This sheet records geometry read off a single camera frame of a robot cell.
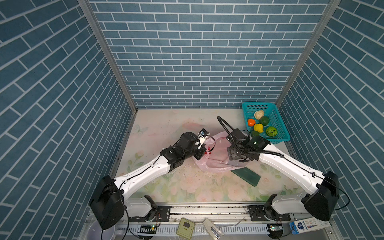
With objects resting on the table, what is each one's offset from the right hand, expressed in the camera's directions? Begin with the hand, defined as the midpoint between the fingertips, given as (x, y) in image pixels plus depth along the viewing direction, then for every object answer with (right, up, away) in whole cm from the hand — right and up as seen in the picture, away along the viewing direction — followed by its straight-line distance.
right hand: (234, 150), depth 80 cm
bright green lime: (+30, +9, +20) cm, 37 cm away
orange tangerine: (+19, +15, +28) cm, 37 cm away
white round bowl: (-64, -32, -16) cm, 74 cm away
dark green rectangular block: (+9, -16, +6) cm, 19 cm away
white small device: (-12, -35, -12) cm, 39 cm away
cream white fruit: (+26, +22, +32) cm, 47 cm away
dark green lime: (+28, +17, +28) cm, 43 cm away
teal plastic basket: (+36, +17, +27) cm, 48 cm away
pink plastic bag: (-8, -7, +12) cm, 16 cm away
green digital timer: (-25, -34, -11) cm, 44 cm away
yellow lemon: (+23, +12, +24) cm, 35 cm away
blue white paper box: (+33, -34, -9) cm, 48 cm away
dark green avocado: (+19, +7, +22) cm, 30 cm away
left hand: (-16, +3, -1) cm, 16 cm away
